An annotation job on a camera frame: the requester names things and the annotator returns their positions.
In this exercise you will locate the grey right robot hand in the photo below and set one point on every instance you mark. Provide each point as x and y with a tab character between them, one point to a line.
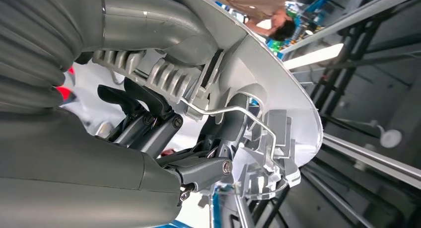
82	170

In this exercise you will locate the person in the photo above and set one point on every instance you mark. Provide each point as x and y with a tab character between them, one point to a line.
256	2

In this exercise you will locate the ceiling light strip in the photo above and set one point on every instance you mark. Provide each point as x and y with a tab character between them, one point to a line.
312	57

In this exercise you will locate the round white ceiling fixture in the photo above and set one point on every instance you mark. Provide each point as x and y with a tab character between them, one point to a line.
390	138

